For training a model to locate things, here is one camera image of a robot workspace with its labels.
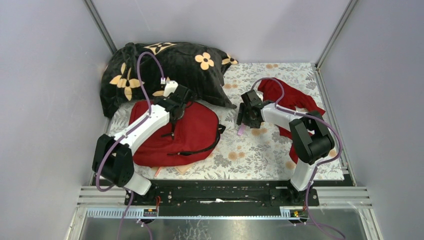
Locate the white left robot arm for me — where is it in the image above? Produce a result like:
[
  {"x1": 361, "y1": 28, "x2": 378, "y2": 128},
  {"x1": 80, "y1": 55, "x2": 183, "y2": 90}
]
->
[{"x1": 92, "y1": 81, "x2": 194, "y2": 206}]

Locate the orange pen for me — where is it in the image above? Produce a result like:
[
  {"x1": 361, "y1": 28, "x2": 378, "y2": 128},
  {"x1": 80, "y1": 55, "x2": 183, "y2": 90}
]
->
[{"x1": 154, "y1": 167, "x2": 162, "y2": 178}]

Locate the floral table mat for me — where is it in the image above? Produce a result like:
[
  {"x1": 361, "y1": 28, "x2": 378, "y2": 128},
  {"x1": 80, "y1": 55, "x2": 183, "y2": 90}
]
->
[{"x1": 96, "y1": 62, "x2": 345, "y2": 181}]

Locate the black floral blanket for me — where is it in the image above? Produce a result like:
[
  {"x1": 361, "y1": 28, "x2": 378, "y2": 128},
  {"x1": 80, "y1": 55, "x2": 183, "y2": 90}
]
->
[{"x1": 99, "y1": 42, "x2": 238, "y2": 119}]

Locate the red student backpack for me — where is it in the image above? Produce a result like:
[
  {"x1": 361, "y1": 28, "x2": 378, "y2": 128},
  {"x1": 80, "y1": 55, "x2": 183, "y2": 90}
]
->
[{"x1": 132, "y1": 102, "x2": 226, "y2": 168}]

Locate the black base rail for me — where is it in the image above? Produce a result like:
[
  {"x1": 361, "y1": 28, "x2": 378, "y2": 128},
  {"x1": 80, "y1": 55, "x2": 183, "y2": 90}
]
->
[{"x1": 124, "y1": 180, "x2": 320, "y2": 217}]

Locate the red cloth garment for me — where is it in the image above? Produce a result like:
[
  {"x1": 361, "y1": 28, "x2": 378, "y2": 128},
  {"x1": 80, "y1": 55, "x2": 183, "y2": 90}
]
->
[{"x1": 257, "y1": 77, "x2": 326, "y2": 165}]

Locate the pink eraser stick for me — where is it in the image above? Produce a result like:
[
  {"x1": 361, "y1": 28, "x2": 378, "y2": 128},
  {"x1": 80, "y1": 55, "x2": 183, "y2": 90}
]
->
[{"x1": 237, "y1": 123, "x2": 246, "y2": 136}]

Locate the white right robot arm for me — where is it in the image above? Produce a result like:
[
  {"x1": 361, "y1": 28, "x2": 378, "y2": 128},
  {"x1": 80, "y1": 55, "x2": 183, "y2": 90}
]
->
[{"x1": 236, "y1": 89, "x2": 336, "y2": 206}]

